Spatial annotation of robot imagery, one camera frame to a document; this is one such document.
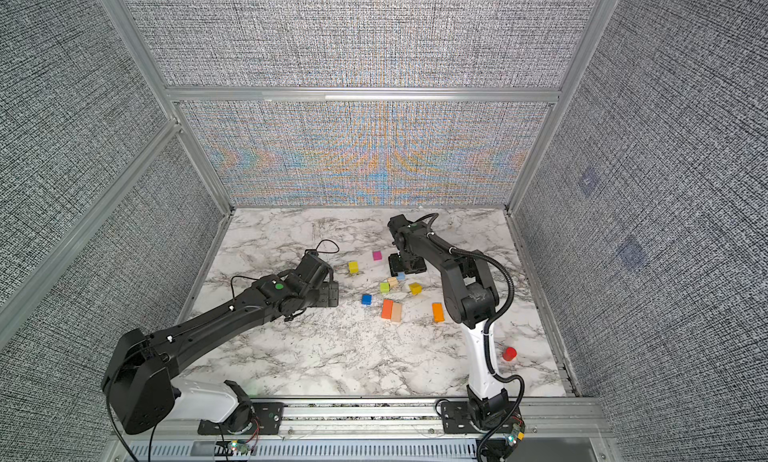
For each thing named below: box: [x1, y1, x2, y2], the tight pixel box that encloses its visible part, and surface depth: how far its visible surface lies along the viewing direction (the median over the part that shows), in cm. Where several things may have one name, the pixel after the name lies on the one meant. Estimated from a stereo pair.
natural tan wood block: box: [391, 302, 402, 322], surface depth 93 cm
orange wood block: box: [432, 302, 445, 322], surface depth 94 cm
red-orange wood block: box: [381, 299, 394, 319], surface depth 94 cm
